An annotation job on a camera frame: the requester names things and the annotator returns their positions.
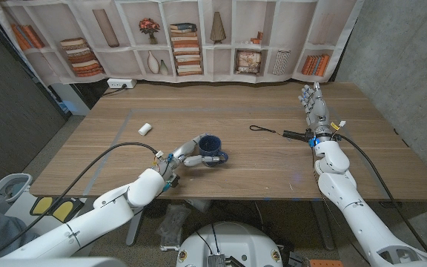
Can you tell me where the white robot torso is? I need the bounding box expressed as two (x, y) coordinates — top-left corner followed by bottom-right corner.
(176, 221), (284, 267)

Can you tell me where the yellow black foot pedal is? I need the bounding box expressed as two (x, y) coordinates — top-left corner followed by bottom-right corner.
(29, 195), (85, 224)

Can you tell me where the clear plastic bag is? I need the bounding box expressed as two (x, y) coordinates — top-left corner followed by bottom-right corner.
(156, 202), (192, 251)

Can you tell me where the orange box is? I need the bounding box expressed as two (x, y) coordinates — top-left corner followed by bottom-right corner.
(309, 259), (344, 267)

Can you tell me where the thin black torso cable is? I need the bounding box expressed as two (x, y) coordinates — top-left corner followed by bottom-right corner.
(194, 229), (214, 256)
(211, 223), (221, 256)

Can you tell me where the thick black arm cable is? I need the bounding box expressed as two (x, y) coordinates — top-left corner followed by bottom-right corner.
(334, 133), (427, 256)
(0, 142), (161, 259)

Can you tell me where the white power strip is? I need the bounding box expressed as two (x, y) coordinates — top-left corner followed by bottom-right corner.
(106, 77), (138, 90)

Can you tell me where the printed bookshelf backdrop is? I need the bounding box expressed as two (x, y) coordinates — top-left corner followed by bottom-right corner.
(0, 0), (365, 87)

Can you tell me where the dark blue ceramic cup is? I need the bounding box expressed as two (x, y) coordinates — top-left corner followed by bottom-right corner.
(197, 133), (229, 168)

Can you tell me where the black torch with lanyard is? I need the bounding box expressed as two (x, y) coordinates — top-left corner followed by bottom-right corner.
(249, 125), (313, 144)

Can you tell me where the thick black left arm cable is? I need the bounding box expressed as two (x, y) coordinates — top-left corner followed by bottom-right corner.
(0, 142), (161, 259)

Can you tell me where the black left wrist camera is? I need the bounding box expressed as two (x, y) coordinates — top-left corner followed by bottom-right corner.
(163, 174), (180, 192)

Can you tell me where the grey metal heatsink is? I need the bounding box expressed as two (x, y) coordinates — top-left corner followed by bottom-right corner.
(208, 254), (226, 267)

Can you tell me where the white cabinet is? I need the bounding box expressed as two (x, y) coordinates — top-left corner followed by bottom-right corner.
(50, 82), (91, 116)

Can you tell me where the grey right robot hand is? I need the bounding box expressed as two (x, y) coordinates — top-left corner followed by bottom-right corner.
(297, 82), (332, 137)

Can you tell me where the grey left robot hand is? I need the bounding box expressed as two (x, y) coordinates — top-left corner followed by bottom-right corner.
(153, 133), (222, 181)

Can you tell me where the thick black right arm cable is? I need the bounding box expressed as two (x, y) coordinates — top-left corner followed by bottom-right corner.
(334, 133), (427, 256)

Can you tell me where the black power strip cable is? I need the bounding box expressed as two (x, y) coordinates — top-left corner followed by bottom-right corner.
(102, 84), (128, 97)

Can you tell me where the grey metal table leg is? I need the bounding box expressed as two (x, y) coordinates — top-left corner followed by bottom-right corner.
(311, 200), (336, 251)
(125, 205), (147, 247)

